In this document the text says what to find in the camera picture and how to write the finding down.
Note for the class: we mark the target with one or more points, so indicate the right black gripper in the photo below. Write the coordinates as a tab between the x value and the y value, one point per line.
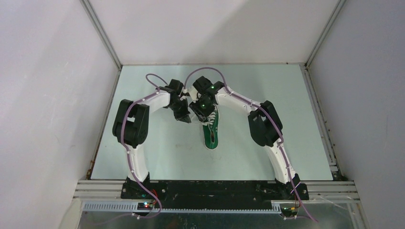
201	115

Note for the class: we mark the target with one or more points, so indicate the left controller board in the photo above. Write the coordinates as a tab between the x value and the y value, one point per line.
145	206

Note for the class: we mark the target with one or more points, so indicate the controller board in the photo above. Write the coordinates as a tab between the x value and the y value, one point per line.
289	212
145	206

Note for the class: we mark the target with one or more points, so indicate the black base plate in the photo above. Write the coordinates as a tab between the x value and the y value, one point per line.
210	194

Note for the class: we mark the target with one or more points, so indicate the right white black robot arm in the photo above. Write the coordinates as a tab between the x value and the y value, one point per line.
264	125

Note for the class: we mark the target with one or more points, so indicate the grey slotted cable duct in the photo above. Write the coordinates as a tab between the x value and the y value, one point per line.
132	207

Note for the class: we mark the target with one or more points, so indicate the green canvas sneaker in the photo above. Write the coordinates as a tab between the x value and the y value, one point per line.
210	134

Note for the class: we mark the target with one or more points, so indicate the white shoelace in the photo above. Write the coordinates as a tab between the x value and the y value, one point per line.
212	119

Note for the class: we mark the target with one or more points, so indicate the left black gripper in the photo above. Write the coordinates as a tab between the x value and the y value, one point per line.
184	116

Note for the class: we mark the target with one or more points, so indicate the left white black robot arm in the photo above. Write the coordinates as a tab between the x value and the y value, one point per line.
131	126

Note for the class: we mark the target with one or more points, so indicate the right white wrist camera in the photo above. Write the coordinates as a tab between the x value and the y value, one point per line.
191	92

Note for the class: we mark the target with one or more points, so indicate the right controller board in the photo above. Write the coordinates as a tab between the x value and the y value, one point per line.
289	212

